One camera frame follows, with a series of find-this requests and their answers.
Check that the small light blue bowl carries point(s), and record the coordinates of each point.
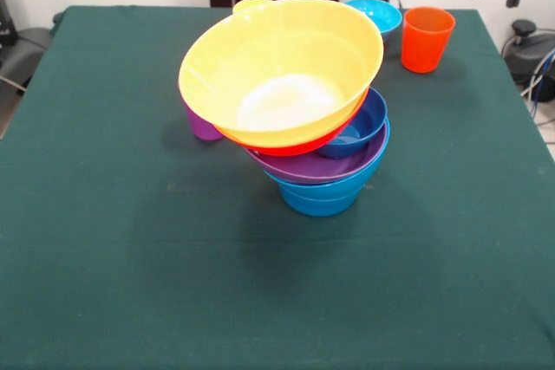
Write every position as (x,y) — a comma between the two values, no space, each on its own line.
(321,207)

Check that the large yellow plastic bowl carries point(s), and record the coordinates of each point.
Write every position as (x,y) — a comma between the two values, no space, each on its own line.
(282,62)

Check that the orange-red plastic cup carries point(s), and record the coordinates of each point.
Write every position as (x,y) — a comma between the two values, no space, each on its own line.
(427,45)

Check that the dark green tablecloth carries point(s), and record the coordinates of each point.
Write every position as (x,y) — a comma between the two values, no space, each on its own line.
(277,279)

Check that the yellow plastic cup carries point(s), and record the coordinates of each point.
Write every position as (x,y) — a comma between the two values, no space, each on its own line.
(249,5)

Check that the small cyan plastic bowl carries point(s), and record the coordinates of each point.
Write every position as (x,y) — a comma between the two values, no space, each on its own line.
(386,19)

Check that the purple plastic cup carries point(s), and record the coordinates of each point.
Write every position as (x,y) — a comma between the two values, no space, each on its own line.
(199,127)

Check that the large purple plastic bowl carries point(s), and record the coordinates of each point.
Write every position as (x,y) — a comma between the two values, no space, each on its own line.
(312,170)

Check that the medium light blue bowl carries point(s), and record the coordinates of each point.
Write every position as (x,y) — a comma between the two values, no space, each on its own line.
(368,179)

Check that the orange shallow plastic bowl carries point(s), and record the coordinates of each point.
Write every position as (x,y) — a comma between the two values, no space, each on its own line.
(321,147)

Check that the small dark blue bowl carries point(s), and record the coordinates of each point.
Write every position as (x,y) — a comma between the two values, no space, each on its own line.
(368,121)

